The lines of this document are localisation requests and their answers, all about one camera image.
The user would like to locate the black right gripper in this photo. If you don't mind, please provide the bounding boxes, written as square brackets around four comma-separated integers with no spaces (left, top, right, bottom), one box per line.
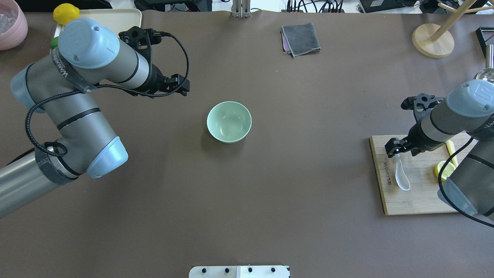
[384,124,437,157]

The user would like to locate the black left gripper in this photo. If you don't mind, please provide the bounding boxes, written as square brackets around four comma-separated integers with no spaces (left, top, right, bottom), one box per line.
[127,64,190,98]

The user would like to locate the white ceramic spoon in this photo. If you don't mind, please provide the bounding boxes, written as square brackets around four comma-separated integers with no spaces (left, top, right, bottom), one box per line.
[394,154,411,191]

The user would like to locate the mint green bowl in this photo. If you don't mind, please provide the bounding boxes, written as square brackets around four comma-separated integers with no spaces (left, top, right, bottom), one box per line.
[206,101,252,144]

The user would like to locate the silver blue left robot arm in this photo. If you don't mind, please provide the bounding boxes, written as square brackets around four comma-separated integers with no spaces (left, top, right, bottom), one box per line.
[1,18,190,217]

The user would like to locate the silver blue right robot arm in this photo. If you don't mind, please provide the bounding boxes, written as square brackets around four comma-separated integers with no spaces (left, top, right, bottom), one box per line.
[385,79,494,220]

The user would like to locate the pink bowl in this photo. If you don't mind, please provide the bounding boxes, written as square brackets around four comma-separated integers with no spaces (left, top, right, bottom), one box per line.
[0,0,28,51]

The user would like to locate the yellow plastic knife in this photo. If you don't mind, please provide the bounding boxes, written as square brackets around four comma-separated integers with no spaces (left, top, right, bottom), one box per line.
[446,140,458,168]

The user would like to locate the halved lemon slice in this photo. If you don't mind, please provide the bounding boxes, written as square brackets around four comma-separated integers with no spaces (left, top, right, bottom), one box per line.
[434,161,457,183]

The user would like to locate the wooden cutting board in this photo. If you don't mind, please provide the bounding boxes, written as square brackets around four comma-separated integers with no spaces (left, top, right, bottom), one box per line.
[369,134,455,215]

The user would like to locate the beige rabbit serving tray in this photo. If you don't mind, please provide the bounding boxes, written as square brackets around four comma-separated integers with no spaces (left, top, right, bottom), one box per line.
[54,8,142,35]

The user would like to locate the metal scoop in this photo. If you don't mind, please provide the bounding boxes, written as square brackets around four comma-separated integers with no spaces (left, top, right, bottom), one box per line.
[474,44,494,84]

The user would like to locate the wooden mug tree stand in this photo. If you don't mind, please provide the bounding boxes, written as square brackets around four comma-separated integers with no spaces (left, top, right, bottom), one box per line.
[411,0,494,59]

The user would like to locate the green lime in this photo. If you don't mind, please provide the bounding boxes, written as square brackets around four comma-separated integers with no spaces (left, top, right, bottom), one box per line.
[50,36,59,50]

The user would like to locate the yellow lemon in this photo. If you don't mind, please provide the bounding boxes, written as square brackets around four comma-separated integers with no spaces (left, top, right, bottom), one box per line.
[52,3,80,25]

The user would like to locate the grey folded cloth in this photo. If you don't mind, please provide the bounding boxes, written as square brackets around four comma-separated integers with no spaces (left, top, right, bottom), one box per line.
[280,22,321,58]

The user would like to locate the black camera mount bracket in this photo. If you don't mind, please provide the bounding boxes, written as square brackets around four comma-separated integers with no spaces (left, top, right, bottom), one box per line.
[400,93,445,123]

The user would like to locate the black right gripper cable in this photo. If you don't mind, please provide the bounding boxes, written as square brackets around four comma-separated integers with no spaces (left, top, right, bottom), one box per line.
[438,137,494,228]

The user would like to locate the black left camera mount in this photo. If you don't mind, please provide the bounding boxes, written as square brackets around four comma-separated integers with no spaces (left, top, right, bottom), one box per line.
[118,26,164,64]

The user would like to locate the aluminium frame post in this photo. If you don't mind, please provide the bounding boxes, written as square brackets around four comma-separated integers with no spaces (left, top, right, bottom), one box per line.
[232,0,251,18]

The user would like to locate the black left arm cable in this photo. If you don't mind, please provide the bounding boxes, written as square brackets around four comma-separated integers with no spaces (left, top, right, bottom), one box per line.
[25,31,190,157]

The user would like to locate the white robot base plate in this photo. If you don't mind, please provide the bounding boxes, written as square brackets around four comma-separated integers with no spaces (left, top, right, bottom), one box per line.
[188,264,291,278]

